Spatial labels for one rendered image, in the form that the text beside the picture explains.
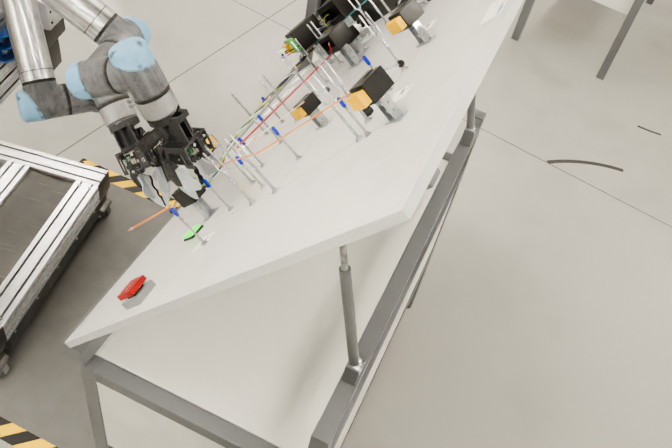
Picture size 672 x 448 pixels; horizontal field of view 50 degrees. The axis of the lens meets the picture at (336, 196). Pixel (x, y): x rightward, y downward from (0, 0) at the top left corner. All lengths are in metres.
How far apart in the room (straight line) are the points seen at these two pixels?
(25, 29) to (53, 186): 1.26
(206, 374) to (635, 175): 2.75
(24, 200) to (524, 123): 2.47
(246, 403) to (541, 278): 1.82
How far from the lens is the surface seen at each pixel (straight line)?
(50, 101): 1.78
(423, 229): 1.84
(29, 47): 1.79
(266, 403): 1.72
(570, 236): 3.47
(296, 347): 1.80
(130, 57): 1.40
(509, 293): 3.13
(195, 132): 1.50
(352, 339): 1.43
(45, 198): 2.93
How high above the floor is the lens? 2.33
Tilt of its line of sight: 46 degrees down
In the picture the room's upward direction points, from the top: 12 degrees clockwise
